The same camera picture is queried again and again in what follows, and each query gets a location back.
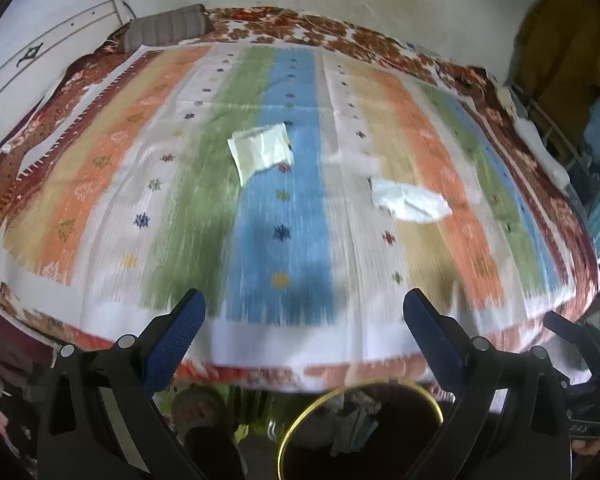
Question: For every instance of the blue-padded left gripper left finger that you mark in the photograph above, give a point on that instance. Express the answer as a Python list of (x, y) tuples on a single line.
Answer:
[(98, 419)]

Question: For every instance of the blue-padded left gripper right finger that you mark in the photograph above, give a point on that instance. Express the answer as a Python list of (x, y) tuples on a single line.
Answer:
[(508, 420)]

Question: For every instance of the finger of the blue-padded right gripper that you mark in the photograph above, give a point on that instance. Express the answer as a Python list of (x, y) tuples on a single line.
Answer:
[(585, 337)]

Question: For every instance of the pale green plastic pouch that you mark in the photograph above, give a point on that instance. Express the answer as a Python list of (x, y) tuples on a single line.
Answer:
[(260, 148)]

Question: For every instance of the dark round trash bin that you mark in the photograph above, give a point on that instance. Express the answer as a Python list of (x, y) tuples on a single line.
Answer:
[(373, 430)]

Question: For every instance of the floral red brown blanket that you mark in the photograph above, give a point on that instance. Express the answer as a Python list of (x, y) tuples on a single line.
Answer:
[(330, 110)]

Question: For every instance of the green cartoon child stool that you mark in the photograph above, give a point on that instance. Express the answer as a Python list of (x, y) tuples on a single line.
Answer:
[(251, 412)]

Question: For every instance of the striped colourful bed mat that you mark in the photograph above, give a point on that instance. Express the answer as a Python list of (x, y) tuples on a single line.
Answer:
[(280, 189)]

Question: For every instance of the mustard yellow hanging garment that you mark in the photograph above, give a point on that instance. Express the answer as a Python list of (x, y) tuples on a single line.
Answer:
[(558, 61)]

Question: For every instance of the white bed headboard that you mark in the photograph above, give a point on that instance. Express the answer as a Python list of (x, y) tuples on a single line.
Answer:
[(27, 75)]

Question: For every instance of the grey striped pillow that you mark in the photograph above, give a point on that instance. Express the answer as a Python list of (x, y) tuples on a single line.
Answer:
[(170, 27)]

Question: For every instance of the metal bed rail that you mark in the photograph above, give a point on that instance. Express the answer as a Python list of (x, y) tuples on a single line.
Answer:
[(550, 134)]

